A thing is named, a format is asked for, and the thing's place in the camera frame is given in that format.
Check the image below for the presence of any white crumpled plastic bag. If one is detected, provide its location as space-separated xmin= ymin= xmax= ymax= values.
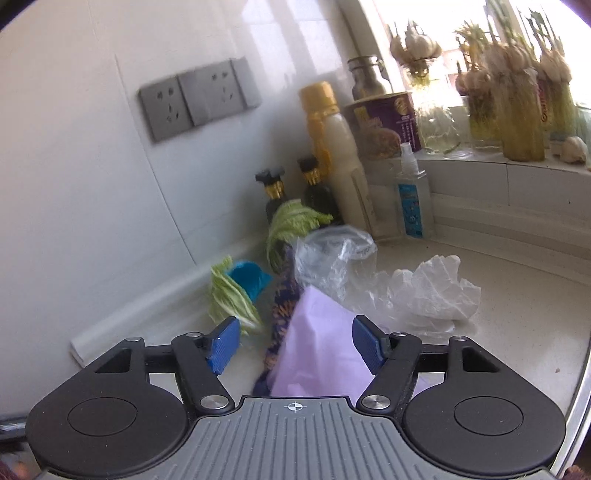
xmin=376 ymin=255 xmax=482 ymax=334

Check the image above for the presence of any purple plastic bag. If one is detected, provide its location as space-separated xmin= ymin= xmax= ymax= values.
xmin=270 ymin=285 xmax=445 ymax=398

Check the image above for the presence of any white backsplash trim strip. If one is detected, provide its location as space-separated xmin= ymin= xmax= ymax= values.
xmin=69 ymin=233 xmax=279 ymax=369

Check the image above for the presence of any clear plastic bag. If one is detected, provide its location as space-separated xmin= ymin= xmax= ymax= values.
xmin=294 ymin=226 xmax=393 ymax=305

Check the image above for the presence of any steel sink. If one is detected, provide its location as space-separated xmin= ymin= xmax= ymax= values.
xmin=551 ymin=330 xmax=591 ymax=477

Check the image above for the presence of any blue plastic cup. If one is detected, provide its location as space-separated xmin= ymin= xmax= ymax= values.
xmin=229 ymin=261 xmax=274 ymax=304

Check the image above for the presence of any white bottle with yellow cap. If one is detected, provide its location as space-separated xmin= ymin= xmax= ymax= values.
xmin=298 ymin=82 xmax=378 ymax=241

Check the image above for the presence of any clear spray bottle blue label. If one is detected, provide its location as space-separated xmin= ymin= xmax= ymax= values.
xmin=396 ymin=142 xmax=435 ymax=240

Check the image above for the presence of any purple instant noodle cup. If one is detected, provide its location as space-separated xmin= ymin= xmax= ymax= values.
xmin=344 ymin=91 xmax=424 ymax=160

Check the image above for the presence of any purple patterned cloth strip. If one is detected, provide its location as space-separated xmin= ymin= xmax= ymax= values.
xmin=252 ymin=244 xmax=306 ymax=397

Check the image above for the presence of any glass vase of sprouting garlic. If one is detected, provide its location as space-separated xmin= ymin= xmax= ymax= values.
xmin=389 ymin=21 xmax=463 ymax=156

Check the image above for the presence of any glass jar with metal clasp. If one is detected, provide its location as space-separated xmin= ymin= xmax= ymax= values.
xmin=347 ymin=55 xmax=393 ymax=102

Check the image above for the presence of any dark bottle with gold cap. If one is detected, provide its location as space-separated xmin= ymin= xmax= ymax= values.
xmin=297 ymin=157 xmax=345 ymax=230
xmin=255 ymin=168 xmax=290 ymax=228

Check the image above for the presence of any jar of sprouting garlic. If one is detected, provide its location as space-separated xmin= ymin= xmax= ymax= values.
xmin=531 ymin=8 xmax=579 ymax=140
xmin=488 ymin=0 xmax=548 ymax=162
xmin=454 ymin=21 xmax=505 ymax=151

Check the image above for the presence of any garlic bulb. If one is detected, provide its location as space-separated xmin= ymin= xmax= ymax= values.
xmin=551 ymin=136 xmax=590 ymax=165

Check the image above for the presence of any grey blank wall plate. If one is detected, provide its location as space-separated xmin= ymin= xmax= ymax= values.
xmin=231 ymin=56 xmax=263 ymax=110

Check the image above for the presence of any grey wall socket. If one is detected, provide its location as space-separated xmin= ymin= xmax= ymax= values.
xmin=178 ymin=62 xmax=241 ymax=128
xmin=139 ymin=76 xmax=193 ymax=142

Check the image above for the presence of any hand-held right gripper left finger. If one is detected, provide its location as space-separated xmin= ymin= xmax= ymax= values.
xmin=82 ymin=316 xmax=242 ymax=412

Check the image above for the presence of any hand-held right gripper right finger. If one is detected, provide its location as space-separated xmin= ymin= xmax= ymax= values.
xmin=352 ymin=315 xmax=503 ymax=412

